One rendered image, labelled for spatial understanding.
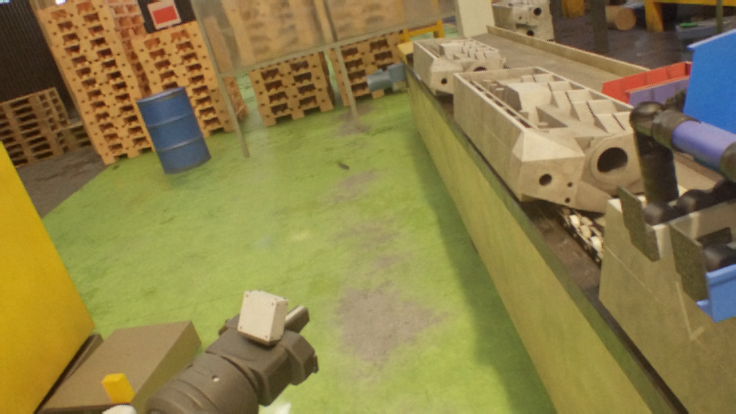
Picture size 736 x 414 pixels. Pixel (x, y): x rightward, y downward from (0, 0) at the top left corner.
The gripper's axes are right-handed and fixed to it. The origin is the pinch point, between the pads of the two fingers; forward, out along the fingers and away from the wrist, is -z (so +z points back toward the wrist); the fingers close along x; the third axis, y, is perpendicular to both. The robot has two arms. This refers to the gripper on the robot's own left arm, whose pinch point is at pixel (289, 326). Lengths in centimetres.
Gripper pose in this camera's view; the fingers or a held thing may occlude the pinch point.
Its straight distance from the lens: 67.0
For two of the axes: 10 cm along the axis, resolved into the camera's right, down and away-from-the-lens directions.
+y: -0.6, -8.9, -4.5
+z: -4.9, 4.2, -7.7
